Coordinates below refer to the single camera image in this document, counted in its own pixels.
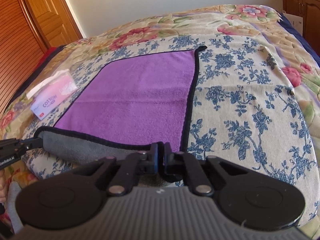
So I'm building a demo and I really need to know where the white cardboard box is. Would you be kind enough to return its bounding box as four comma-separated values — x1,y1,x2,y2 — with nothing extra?
283,13,303,36

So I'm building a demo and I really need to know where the person's left hand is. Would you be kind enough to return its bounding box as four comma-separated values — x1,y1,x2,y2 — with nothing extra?
0,170,8,203

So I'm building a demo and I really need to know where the purple and grey microfiber towel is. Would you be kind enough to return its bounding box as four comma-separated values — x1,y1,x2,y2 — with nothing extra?
35,46,205,164

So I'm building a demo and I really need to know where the dark wooden cabinet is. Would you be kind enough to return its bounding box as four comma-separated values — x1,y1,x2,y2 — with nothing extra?
283,0,319,55

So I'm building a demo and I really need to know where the floral beige bed blanket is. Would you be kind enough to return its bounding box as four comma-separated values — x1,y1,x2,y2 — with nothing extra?
0,4,320,240

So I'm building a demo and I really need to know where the blue floral white cloth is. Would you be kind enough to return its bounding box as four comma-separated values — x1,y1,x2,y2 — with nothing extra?
23,35,319,224

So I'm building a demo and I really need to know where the navy blue bed sheet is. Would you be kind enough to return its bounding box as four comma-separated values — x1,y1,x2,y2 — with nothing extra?
279,13,320,68

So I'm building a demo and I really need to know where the wooden panel door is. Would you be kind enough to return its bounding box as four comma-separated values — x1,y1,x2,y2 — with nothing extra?
25,0,82,48

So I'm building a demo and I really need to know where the wooden louvered wardrobe door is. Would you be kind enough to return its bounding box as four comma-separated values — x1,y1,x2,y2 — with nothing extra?
1,0,47,114

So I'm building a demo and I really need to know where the pink cotton tissue pack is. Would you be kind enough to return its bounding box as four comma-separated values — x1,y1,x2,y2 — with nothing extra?
26,70,77,120

